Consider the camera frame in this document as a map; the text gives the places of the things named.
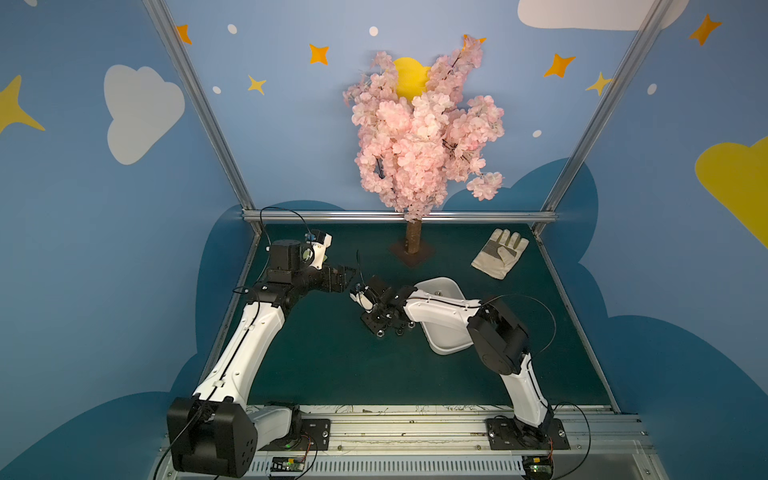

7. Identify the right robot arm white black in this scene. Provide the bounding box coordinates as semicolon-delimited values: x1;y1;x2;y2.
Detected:
350;276;554;448

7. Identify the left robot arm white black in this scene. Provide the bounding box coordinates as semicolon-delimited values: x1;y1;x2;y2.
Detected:
167;230;356;478

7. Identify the white storage box tray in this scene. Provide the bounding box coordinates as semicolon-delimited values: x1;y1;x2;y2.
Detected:
406;277;479;355

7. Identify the grey work glove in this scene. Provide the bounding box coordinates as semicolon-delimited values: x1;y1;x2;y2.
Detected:
471;229;529;280

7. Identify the pink cherry blossom tree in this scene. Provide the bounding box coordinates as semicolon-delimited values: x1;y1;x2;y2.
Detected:
343;36;504;265

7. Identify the left green circuit board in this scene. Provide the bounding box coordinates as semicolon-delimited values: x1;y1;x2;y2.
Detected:
270;457;306;474

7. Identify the green circuit board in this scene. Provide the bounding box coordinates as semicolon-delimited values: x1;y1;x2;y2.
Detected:
270;457;306;474
522;456;553;480

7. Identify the right green circuit board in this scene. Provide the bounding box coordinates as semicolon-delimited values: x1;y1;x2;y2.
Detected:
522;456;553;480

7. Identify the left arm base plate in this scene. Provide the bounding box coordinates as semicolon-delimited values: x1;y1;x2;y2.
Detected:
262;419;332;452

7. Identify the aluminium frame back bar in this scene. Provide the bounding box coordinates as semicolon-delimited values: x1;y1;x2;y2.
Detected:
242;209;557;224

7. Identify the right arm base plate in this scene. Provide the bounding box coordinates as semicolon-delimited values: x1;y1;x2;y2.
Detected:
485;415;570;451

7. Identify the aluminium front rail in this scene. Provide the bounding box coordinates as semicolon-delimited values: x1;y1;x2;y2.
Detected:
146;404;670;480

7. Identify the aluminium frame left post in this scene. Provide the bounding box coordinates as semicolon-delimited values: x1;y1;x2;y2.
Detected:
143;0;262;235

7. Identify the aluminium frame post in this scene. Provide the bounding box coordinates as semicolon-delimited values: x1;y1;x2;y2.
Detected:
143;0;262;235
533;0;673;238

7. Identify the aluminium frame right post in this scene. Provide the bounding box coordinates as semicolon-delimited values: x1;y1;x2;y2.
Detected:
533;0;673;238

